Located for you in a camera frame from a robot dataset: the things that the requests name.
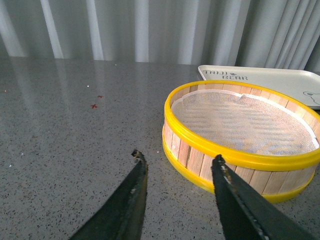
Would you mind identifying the white mesh steamer liner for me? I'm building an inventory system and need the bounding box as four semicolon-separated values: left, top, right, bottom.
171;89;320;156

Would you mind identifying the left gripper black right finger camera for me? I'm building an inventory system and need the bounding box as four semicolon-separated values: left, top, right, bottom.
211;154;315;240

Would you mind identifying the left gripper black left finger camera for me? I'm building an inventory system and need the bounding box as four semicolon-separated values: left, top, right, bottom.
71;149;148;240

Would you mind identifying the grey pleated curtain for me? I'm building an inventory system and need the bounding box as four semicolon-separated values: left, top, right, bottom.
0;0;320;72

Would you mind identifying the cream rectangular serving tray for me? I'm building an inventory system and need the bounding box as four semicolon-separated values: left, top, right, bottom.
198;65;320;111

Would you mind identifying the yellow rimmed bamboo steamer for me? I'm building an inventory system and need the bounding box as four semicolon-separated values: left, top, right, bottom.
162;80;320;203

